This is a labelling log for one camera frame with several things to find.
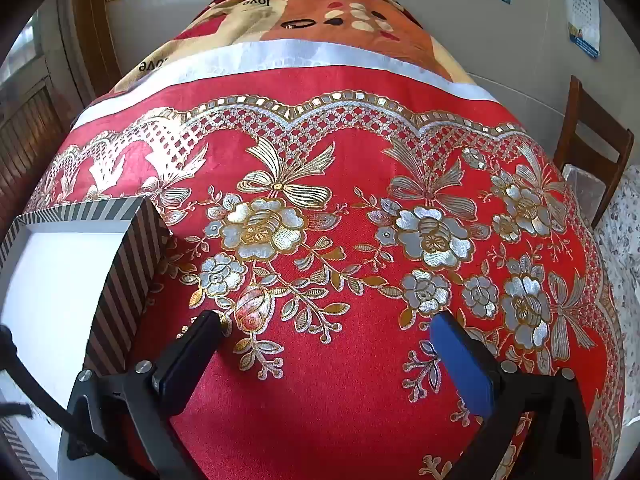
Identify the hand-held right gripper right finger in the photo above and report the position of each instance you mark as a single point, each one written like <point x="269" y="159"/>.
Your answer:
<point x="462" y="365"/>

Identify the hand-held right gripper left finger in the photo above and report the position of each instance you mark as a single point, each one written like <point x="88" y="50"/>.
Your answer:
<point x="175" y="380"/>

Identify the striped jewelry box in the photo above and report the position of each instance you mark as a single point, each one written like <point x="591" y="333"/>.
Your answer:
<point x="60" y="285"/>

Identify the white floral cloth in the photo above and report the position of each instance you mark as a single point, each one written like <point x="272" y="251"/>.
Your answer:
<point x="620" y="240"/>

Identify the brown wooden chair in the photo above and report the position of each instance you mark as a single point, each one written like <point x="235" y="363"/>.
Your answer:
<point x="580" y="125"/>

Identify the red gold floral tablecloth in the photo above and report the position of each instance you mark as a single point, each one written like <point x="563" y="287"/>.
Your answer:
<point x="350" y="110"/>

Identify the brown wooden shutter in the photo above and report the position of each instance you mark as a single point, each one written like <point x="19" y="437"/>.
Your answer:
<point x="30" y="130"/>

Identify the window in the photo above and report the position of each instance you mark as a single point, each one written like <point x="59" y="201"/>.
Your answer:
<point x="25" y="50"/>

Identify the orange cream printed blanket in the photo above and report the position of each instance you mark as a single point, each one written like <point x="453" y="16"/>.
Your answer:
<point x="310" y="10"/>

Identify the brown wooden door frame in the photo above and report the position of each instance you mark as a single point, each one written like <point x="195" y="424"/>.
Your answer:
<point x="95" y="35"/>

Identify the wall calendar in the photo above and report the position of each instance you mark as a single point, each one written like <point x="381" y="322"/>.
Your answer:
<point x="582" y="0"/>

